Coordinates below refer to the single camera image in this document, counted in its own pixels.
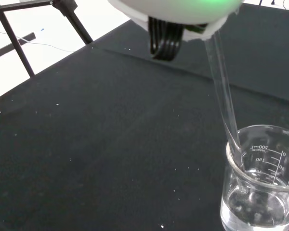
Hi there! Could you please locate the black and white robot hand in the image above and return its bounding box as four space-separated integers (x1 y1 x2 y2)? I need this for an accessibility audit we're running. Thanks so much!
107 0 244 62

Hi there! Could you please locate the black bench cloth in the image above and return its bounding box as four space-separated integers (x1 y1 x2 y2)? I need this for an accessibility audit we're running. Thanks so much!
0 2 289 231

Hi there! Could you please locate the black tripod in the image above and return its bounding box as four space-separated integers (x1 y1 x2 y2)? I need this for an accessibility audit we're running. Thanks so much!
0 0 94 77

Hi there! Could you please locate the black metal bar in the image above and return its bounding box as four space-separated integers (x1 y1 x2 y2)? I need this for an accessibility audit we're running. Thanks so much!
0 32 37 62

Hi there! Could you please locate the clear glass beaker with water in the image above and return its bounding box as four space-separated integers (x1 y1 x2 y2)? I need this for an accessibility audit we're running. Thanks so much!
220 124 289 231

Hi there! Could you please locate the thin white floor cable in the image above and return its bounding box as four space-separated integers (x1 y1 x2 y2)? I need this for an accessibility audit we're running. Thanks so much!
0 29 75 52

